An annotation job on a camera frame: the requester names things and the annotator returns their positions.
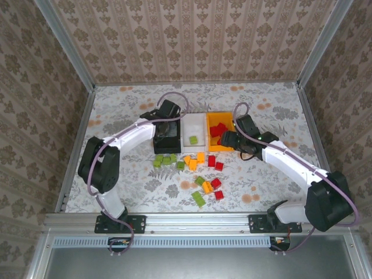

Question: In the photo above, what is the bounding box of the long green lego brick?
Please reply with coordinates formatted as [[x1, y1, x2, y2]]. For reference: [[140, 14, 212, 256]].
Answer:
[[191, 191, 207, 209]]

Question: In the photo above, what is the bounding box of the black plastic bin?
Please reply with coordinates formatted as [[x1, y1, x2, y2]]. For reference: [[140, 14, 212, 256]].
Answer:
[[153, 114, 183, 155]]

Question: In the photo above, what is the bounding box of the orange plastic bin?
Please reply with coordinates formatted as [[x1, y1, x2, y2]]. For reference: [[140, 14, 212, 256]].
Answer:
[[205, 111, 235, 153]]

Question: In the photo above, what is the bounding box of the white plastic bin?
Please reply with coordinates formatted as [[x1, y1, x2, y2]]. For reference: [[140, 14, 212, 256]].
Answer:
[[180, 112, 209, 153]]

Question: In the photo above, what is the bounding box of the floral table cover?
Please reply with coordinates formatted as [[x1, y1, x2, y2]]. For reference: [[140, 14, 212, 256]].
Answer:
[[64, 83, 337, 213]]

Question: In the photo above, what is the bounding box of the right black connector box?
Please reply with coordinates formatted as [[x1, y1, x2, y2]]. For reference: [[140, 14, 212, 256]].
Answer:
[[269, 235, 291, 252]]

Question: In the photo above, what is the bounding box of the black connector box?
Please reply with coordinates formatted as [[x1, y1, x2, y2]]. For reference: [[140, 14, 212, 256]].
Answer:
[[269, 235, 291, 252], [108, 237, 132, 253]]

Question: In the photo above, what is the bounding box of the left black connector box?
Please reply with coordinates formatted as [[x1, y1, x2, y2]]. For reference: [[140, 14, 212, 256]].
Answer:
[[108, 237, 132, 253]]

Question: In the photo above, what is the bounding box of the grey metal panel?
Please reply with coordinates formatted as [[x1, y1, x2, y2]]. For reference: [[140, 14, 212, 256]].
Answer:
[[27, 234, 366, 279]]

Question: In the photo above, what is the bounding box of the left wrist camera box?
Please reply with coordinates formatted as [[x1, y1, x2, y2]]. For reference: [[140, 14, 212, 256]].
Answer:
[[158, 99, 181, 119]]

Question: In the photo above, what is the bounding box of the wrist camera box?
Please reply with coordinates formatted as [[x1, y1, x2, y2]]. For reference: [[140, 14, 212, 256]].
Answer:
[[235, 114, 259, 137], [158, 99, 181, 119]]

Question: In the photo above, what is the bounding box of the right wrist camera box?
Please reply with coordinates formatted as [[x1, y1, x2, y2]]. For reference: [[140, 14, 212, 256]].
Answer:
[[235, 114, 259, 137]]

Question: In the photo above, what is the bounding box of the aluminium back rail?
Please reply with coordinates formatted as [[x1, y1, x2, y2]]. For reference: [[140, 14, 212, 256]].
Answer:
[[93, 78, 299, 87]]

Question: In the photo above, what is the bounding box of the right aluminium side rail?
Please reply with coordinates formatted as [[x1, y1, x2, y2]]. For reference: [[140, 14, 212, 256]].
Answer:
[[296, 84, 345, 212]]

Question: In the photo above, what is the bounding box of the aluminium side rail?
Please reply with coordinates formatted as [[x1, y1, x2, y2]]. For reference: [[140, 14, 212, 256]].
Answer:
[[296, 84, 345, 212], [54, 87, 96, 213]]

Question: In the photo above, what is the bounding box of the left aluminium side rail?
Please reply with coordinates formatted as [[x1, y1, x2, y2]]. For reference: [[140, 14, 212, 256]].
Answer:
[[54, 87, 96, 213]]

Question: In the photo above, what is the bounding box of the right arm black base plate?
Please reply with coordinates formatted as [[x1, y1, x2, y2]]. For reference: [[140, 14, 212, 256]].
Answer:
[[248, 214, 303, 234]]

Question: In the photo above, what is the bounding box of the aluminium mounting rail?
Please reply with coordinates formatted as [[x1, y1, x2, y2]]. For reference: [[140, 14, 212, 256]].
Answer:
[[42, 211, 357, 235]]

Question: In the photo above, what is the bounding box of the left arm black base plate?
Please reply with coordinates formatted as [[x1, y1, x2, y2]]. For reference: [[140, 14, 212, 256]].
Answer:
[[94, 214, 146, 234]]

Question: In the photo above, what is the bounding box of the slotted white cable duct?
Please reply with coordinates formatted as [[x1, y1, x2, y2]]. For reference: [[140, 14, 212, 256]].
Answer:
[[53, 235, 273, 249]]

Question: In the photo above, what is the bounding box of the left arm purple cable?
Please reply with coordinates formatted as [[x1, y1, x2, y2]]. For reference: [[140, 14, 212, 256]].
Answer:
[[87, 91, 191, 256]]

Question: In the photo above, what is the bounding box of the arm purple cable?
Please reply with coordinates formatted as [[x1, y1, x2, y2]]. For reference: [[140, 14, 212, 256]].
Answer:
[[232, 102, 360, 255], [87, 91, 191, 256]]

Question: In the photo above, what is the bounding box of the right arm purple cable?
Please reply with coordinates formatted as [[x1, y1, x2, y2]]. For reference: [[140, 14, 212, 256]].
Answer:
[[232, 102, 360, 255]]

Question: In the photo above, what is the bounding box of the right aluminium frame post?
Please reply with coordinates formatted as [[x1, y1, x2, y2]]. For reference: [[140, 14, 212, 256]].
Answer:
[[296, 0, 355, 88]]

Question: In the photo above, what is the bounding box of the aluminium frame post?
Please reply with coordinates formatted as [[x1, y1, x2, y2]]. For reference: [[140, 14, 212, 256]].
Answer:
[[33, 0, 96, 92], [296, 0, 355, 88]]

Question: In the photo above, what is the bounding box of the left aluminium frame post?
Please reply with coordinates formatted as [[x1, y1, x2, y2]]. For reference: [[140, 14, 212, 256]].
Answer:
[[33, 0, 96, 92]]

